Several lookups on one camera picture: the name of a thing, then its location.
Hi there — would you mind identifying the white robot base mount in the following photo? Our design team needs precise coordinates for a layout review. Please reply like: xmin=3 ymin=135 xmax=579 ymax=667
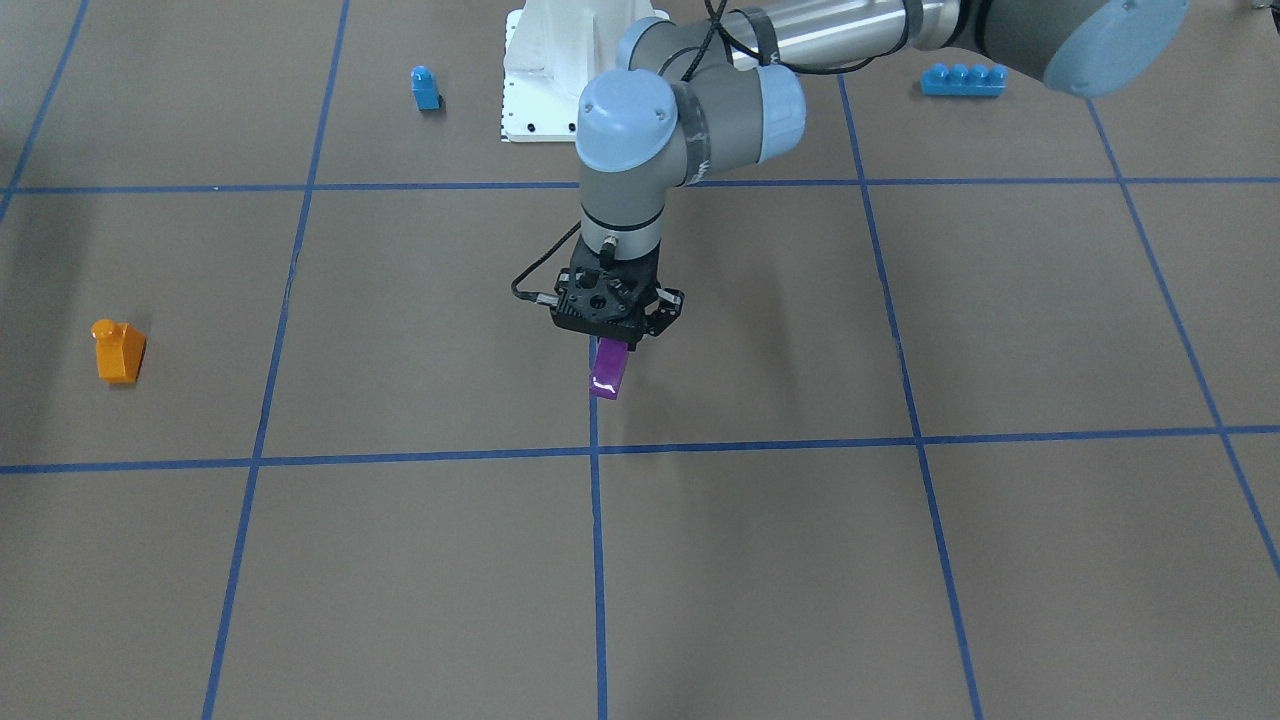
xmin=500 ymin=1 xmax=669 ymax=143

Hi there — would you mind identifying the long blue brick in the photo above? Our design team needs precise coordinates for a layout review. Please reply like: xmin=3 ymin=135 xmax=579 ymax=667
xmin=919 ymin=63 xmax=1009 ymax=97

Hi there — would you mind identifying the small blue block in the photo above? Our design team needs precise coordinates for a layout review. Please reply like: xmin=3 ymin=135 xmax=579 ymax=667
xmin=410 ymin=65 xmax=442 ymax=111

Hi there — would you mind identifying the purple trapezoid block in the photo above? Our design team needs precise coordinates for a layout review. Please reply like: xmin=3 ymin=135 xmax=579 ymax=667
xmin=589 ymin=338 xmax=630 ymax=400

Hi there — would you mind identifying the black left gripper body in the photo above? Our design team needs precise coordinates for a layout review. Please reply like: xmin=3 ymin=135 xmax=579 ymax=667
xmin=550 ymin=243 xmax=685 ymax=350

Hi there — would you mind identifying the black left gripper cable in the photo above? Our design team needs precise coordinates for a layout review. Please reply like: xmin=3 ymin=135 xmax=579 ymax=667
xmin=511 ymin=222 xmax=582 ymax=304

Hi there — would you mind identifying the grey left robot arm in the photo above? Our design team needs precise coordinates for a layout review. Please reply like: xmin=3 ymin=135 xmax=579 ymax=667
xmin=511 ymin=1 xmax=1189 ymax=348

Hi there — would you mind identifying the orange trapezoid block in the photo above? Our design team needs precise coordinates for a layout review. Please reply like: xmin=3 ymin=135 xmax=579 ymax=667
xmin=91 ymin=318 xmax=147 ymax=386

